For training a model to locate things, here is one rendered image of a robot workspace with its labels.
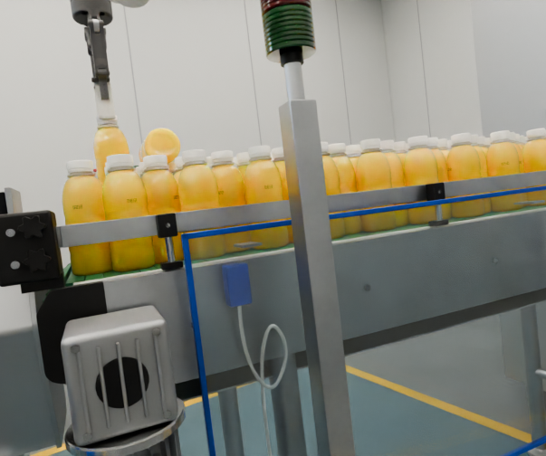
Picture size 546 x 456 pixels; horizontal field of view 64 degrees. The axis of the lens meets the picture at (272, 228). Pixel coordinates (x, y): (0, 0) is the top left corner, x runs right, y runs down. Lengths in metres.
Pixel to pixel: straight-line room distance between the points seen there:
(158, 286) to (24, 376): 0.26
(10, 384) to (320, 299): 0.49
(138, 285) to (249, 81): 3.89
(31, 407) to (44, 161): 3.03
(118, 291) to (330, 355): 0.30
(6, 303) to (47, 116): 3.11
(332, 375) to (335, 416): 0.05
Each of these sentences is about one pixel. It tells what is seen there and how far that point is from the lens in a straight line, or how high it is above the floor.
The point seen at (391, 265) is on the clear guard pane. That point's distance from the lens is 0.75.
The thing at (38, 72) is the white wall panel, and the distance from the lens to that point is 3.89.
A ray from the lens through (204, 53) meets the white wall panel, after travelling 4.31.
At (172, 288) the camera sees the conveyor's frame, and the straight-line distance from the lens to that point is 0.65.
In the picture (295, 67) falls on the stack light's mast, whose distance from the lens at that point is 0.58.
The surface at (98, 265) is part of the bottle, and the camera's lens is 0.73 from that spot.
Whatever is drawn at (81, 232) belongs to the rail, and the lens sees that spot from 0.66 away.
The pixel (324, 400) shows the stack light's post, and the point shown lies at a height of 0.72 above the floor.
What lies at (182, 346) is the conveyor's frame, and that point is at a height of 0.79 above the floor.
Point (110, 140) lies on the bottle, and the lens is 0.92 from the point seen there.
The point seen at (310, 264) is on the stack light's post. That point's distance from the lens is 0.55.
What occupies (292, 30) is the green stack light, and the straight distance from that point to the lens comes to 0.58.
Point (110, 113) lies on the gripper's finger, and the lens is 0.93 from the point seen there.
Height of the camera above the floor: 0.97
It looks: 3 degrees down
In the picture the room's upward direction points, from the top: 7 degrees counter-clockwise
